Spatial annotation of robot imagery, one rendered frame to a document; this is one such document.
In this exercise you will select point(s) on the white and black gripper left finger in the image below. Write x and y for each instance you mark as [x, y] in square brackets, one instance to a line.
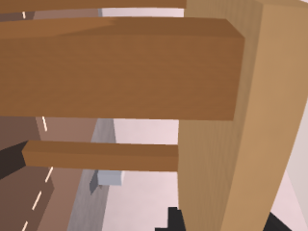
[175, 221]

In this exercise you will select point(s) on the brown floor mat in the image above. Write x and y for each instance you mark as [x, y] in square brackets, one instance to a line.
[20, 185]

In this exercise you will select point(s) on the wooden stool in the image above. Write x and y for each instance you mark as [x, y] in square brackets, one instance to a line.
[237, 82]

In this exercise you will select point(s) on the grey block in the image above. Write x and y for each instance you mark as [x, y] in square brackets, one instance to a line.
[110, 177]

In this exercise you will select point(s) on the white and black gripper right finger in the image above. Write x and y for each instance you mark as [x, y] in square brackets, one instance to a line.
[275, 224]

